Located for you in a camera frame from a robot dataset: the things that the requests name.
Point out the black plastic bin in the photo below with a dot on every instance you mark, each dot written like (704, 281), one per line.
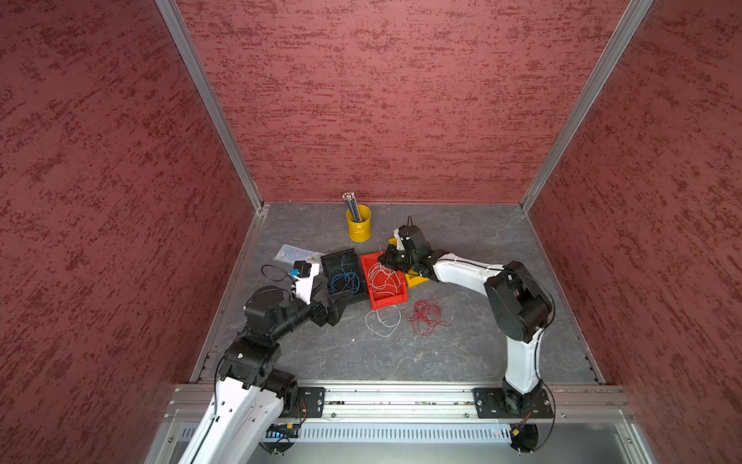
(343, 272)

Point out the bundle of metal rods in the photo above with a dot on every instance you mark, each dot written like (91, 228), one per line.
(350, 199)

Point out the yellow metal cup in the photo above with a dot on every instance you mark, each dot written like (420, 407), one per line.
(360, 232)

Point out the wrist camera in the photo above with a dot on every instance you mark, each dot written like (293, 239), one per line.
(303, 274)
(401, 236)

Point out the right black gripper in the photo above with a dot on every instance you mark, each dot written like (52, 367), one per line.
(387, 257)

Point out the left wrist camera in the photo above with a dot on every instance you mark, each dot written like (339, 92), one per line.
(303, 274)

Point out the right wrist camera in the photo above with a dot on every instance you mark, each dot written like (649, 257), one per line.
(401, 236)

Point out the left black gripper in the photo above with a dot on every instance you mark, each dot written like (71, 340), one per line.
(332, 315)

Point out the yellow plastic bin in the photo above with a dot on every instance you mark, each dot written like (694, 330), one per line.
(412, 279)

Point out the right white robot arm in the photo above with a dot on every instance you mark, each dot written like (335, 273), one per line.
(523, 310)

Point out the corner aluminium post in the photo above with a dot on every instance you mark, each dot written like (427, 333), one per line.
(624, 32)
(177, 29)

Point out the clear plastic bag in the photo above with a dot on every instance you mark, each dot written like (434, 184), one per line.
(289, 254)

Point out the left corner aluminium post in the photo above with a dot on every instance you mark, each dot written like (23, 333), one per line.
(177, 29)

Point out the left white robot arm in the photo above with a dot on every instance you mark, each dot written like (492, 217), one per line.
(249, 371)

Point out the red plastic bin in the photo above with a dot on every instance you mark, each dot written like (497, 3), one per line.
(385, 287)

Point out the right corner aluminium post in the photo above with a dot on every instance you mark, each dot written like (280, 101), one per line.
(624, 32)

